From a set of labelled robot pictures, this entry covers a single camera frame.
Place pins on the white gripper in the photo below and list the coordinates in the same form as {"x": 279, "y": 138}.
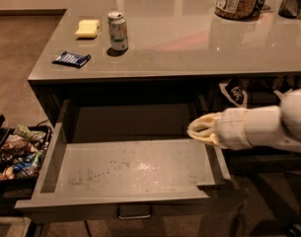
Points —
{"x": 231, "y": 128}

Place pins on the grey drawer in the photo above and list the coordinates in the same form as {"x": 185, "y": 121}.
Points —
{"x": 261, "y": 160}
{"x": 129, "y": 162}

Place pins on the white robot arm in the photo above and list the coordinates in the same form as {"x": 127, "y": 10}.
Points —
{"x": 277, "y": 127}

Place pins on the grey counter cabinet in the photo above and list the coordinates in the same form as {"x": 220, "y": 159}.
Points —
{"x": 178, "y": 50}

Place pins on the large jar of nuts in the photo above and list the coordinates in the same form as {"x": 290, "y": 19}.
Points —
{"x": 234, "y": 9}

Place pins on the green white soda can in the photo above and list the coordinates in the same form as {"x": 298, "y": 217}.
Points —
{"x": 117, "y": 31}

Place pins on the blue snack bar wrapper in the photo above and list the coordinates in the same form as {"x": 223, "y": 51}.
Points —
{"x": 72, "y": 59}

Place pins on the yellow sponge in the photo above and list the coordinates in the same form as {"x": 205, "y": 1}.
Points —
{"x": 87, "y": 29}

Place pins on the black tray of snacks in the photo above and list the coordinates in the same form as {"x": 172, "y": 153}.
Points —
{"x": 22, "y": 151}

